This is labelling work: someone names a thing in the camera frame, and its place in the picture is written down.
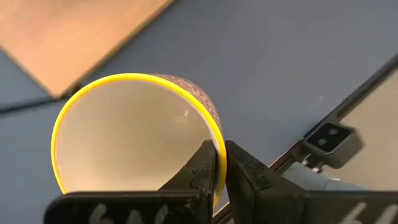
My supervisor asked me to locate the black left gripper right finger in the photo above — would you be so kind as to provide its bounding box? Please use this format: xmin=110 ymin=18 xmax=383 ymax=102
xmin=225 ymin=140 xmax=398 ymax=224

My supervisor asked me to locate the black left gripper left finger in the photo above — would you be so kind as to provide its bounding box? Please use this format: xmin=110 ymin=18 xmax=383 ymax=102
xmin=43 ymin=139 xmax=218 ymax=224

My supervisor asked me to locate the yellow-rimmed patterned coffee mug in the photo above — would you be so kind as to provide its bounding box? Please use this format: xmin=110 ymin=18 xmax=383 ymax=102
xmin=50 ymin=73 xmax=228 ymax=209

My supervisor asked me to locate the blue-grey table mat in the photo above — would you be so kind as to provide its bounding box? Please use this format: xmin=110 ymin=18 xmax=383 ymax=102
xmin=0 ymin=0 xmax=398 ymax=224

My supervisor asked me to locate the black frame bracket block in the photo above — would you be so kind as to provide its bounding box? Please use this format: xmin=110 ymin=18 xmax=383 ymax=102
xmin=303 ymin=121 xmax=364 ymax=170

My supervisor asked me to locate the black aluminium table frame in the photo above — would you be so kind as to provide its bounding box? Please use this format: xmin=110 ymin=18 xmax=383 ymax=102
xmin=213 ymin=54 xmax=398 ymax=224

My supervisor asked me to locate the wooden shelf with black frame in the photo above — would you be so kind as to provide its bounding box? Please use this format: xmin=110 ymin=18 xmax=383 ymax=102
xmin=0 ymin=0 xmax=175 ymax=114

